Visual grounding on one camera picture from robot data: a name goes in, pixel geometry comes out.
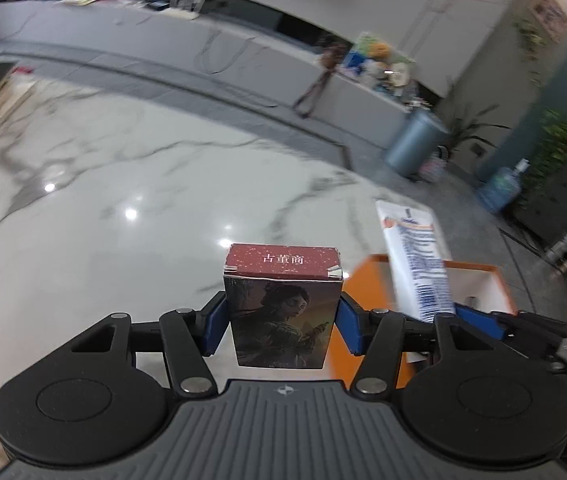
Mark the grey metal trash bin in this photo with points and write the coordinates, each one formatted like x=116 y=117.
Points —
x=421 y=134

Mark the illustrated card box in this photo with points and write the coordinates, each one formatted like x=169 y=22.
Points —
x=282 y=303

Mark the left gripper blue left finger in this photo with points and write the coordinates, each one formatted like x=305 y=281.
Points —
x=212 y=323

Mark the orange storage box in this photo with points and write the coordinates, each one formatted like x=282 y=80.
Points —
x=370 y=284

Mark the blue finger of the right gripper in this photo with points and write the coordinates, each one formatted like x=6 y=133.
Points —
x=480 y=320

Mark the clutter of toys on counter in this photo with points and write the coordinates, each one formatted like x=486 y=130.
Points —
x=376 y=65

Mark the white Vaseline lotion tube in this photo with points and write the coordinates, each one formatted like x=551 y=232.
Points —
x=419 y=277

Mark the potted green plant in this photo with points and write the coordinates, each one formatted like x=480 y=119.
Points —
x=464 y=125

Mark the blue water jug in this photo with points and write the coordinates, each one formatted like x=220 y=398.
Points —
x=503 y=187

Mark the brown camera with strap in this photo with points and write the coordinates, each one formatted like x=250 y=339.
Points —
x=329 y=62

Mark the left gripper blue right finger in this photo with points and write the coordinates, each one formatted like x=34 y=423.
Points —
x=353 y=323

